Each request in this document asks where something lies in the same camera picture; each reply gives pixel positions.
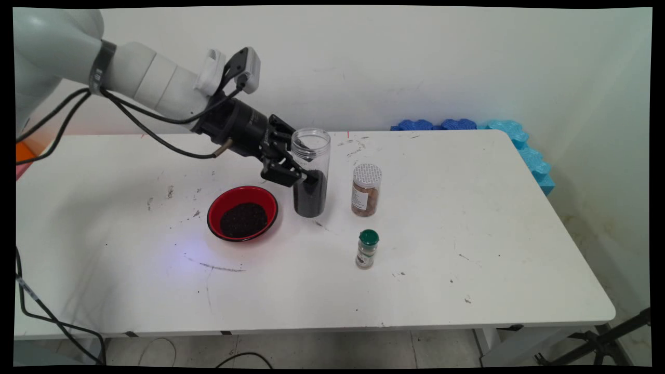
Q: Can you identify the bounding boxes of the light blue foam tile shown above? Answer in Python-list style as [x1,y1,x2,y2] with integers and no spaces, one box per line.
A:
[477,119,555,197]

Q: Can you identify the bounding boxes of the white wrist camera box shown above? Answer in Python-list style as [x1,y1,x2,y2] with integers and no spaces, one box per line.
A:
[223,47,261,96]

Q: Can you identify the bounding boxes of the clear plastic jar black seeds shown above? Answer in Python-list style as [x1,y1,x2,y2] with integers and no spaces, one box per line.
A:
[291,128,331,218]

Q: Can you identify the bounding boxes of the black cable white tag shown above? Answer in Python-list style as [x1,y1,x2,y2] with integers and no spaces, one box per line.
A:
[15,246,108,365]

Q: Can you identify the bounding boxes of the red bowl black rim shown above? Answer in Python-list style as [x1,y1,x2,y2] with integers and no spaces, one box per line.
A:
[207,185,279,243]

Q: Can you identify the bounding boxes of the white table leg frame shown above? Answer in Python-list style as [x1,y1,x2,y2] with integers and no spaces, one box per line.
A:
[474,326,615,367]

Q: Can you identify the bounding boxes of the black velcro strap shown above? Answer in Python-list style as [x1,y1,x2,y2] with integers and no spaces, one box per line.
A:
[88,40,118,96]

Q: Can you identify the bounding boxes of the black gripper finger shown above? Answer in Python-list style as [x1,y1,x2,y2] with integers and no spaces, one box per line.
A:
[260,150,321,189]
[268,114,298,152]

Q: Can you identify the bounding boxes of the black tripod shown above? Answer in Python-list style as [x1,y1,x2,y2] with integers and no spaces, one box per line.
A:
[535,308,651,367]

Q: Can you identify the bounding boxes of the black seeds heap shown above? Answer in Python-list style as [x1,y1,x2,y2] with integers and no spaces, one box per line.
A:
[219,203,269,239]

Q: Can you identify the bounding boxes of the small spice bottle green cap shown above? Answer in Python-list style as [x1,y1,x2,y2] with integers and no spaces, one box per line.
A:
[355,229,380,270]

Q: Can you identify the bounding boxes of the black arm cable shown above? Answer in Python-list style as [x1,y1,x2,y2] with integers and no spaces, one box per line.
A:
[16,87,234,159]
[16,75,249,167]

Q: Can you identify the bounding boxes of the nut jar white lid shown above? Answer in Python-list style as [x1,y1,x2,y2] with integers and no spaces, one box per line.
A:
[351,163,383,218]

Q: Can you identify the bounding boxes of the white table leg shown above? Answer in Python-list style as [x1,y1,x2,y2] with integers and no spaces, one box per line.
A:
[81,338,112,365]

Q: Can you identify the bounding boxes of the thin grey floor cable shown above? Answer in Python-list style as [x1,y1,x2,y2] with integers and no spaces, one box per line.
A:
[138,338,178,367]

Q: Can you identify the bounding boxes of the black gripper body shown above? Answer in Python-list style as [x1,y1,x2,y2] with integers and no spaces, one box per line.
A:
[193,95,272,159]

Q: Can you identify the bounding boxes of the black floor cable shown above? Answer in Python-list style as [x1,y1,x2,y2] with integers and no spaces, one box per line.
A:
[216,352,274,369]

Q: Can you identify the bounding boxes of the orange box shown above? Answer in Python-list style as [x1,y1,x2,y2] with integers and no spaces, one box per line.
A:
[16,141,38,167]

